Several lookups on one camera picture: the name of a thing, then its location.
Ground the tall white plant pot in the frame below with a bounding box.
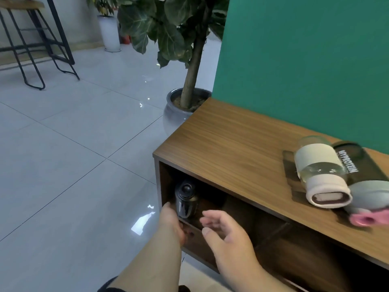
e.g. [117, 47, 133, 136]
[97, 15, 122, 53]

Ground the dark sleeve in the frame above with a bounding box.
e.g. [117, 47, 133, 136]
[97, 276, 127, 292]

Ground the shiny steel flask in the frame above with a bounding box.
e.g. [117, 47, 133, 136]
[174, 180, 199, 220]

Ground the person's right forearm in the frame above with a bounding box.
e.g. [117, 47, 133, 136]
[232, 264, 297, 292]

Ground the black metal stool wooden seat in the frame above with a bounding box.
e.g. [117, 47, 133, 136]
[0, 0, 80, 90]

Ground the large-leaf green tree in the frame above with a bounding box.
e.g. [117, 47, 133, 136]
[117, 0, 230, 110]

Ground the black metal table leg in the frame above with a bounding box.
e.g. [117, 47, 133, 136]
[24, 0, 76, 66]

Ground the small green plant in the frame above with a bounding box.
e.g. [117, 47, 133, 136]
[87, 0, 120, 17]

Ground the person's left hand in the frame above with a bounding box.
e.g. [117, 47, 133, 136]
[158, 202, 186, 244]

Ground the person's left forearm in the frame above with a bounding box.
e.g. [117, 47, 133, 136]
[109, 224, 183, 292]

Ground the grey ceramic plant pot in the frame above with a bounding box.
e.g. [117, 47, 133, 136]
[162, 87, 213, 135]

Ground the wooden cabinet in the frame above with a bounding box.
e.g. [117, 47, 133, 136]
[153, 97, 389, 292]

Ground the dark shaker bottle pink lid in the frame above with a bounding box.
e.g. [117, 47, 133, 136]
[332, 141, 389, 228]

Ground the person's right hand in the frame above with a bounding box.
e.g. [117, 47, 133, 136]
[199, 210, 265, 281]

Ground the glass bottle with cream sleeve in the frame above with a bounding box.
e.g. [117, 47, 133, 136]
[293, 136, 353, 209]

